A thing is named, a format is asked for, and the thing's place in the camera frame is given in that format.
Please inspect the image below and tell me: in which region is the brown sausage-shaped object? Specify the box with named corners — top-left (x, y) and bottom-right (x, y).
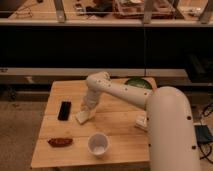
top-left (48, 138), bottom-right (73, 147)

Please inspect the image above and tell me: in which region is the blue box on floor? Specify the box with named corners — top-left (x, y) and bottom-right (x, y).
top-left (195, 125), bottom-right (213, 144)

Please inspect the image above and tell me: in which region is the black rectangular block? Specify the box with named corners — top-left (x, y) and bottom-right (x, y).
top-left (58, 101), bottom-right (71, 121)

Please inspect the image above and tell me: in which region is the white sponge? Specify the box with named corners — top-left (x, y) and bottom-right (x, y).
top-left (76, 111), bottom-right (95, 124)

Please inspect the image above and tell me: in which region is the white object behind arm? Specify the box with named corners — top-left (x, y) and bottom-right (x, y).
top-left (135, 116), bottom-right (147, 131)

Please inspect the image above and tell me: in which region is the white paper cup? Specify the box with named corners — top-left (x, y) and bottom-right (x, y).
top-left (87, 132), bottom-right (109, 157)

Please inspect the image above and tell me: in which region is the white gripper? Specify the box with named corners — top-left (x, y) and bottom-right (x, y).
top-left (81, 90), bottom-right (100, 111)

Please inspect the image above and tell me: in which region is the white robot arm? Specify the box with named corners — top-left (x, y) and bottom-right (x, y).
top-left (84, 72), bottom-right (201, 171)

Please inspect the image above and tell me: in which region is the wooden table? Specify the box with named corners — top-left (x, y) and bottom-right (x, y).
top-left (31, 80), bottom-right (149, 168)

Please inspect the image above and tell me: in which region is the long workbench shelf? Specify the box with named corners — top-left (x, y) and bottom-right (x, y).
top-left (0, 0), bottom-right (213, 84)

